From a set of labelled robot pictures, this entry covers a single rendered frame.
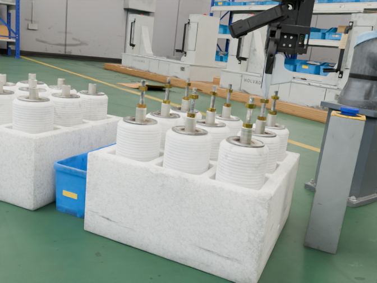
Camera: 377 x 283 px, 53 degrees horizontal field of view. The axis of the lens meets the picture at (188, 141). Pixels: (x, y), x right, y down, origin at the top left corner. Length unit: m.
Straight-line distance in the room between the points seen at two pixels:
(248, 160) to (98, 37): 7.02
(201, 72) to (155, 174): 3.66
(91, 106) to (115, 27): 6.65
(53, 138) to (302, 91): 2.48
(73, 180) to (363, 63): 0.90
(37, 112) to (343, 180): 0.72
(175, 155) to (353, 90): 0.71
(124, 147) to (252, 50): 3.08
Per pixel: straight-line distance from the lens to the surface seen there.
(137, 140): 0.79
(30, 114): 0.98
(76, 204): 0.94
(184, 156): 0.74
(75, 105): 1.07
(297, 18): 0.84
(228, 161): 0.71
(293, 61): 7.19
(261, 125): 0.84
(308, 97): 3.16
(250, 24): 0.81
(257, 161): 0.71
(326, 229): 0.93
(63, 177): 0.94
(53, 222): 0.93
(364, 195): 1.34
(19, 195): 1.00
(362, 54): 1.29
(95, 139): 1.11
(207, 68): 4.41
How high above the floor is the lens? 0.41
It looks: 14 degrees down
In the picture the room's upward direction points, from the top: 7 degrees clockwise
